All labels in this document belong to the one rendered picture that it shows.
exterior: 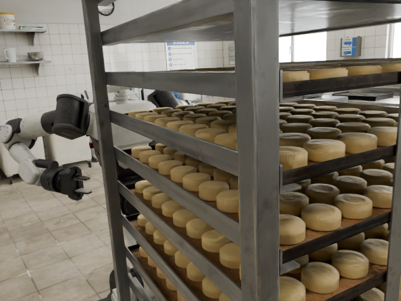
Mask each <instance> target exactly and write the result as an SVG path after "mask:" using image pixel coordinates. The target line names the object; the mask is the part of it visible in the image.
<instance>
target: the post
mask: <svg viewBox="0 0 401 301"><path fill-rule="evenodd" d="M81 1H82V11H83V17H84V26H85V36H86V41H87V50H88V60H89V66H90V75H91V85H92V94H93V100H94V109H95V119H96V124H97V134H98V144H99V149H100V159H101V168H102V173H103V183H104V193H105V198H106V208H107V217H108V223H109V232H110V242H111V248H112V257H113V267H114V272H115V281H116V291H117V297H118V301H131V295H130V289H129V279H128V268H127V258H126V252H125V241H124V231H123V225H122V215H121V205H120V199H119V188H118V178H117V172H116V161H115V151H114V145H113V134H112V124H111V118H110V108H109V97H108V91H107V81H106V71H105V65H104V54H103V44H102V38H101V27H100V17H99V11H98V0H81Z"/></svg>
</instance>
